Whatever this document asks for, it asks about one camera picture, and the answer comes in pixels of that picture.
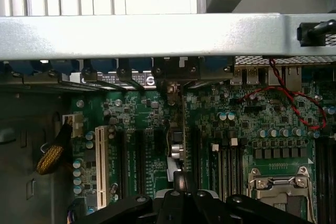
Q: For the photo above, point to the short black expansion slot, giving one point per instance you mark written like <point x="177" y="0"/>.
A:
<point x="159" y="141"/>

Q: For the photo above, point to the perforated metal slot cover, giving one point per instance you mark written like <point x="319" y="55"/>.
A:
<point x="202" y="84"/>

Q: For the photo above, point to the metal CPU socket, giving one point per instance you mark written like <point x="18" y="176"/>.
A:
<point x="281" y="190"/>

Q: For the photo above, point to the green Dell motherboard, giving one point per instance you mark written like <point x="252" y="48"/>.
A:
<point x="147" y="108"/>

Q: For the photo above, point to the open PC case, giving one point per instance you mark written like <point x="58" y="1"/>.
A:
<point x="131" y="37"/>

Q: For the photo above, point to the white power connector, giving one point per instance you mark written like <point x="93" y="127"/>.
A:
<point x="76" y="125"/>

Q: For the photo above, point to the silver blue capacitor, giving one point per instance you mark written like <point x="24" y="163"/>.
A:
<point x="78" y="190"/>
<point x="284" y="132"/>
<point x="296" y="132"/>
<point x="231" y="116"/>
<point x="221" y="116"/>
<point x="90" y="136"/>
<point x="77" y="181"/>
<point x="262" y="133"/>
<point x="272" y="133"/>
<point x="77" y="173"/>
<point x="78" y="164"/>
<point x="90" y="144"/>

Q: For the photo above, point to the metal USB port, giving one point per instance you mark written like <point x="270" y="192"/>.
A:
<point x="236" y="76"/>
<point x="252" y="76"/>

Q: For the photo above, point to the black RAM slot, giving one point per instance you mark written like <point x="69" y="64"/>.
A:
<point x="233" y="141"/>
<point x="319" y="176"/>
<point x="327" y="176"/>
<point x="214" y="148"/>
<point x="240" y="161"/>
<point x="225" y="171"/>
<point x="333" y="176"/>

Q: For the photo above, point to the black white label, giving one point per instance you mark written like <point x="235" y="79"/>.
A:
<point x="149" y="80"/>

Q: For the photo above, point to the white PCI expansion slot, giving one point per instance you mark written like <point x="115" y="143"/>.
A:
<point x="102" y="166"/>

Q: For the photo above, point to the metal Ethernet port block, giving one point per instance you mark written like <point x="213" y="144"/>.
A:
<point x="288" y="77"/>

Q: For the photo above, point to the blue slot retention clip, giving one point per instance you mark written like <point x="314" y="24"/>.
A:
<point x="64" y="66"/>
<point x="140" y="65"/>
<point x="218" y="65"/>
<point x="103" y="66"/>
<point x="19" y="67"/>

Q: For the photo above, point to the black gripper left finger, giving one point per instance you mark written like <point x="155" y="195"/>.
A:
<point x="170" y="208"/>

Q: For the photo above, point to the black intrusion switch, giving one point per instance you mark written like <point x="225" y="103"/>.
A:
<point x="304" y="33"/>

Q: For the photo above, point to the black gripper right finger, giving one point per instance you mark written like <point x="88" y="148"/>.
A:
<point x="204" y="208"/>

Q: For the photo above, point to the socket locking lever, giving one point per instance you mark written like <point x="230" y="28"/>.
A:
<point x="309" y="195"/>
<point x="251" y="182"/>

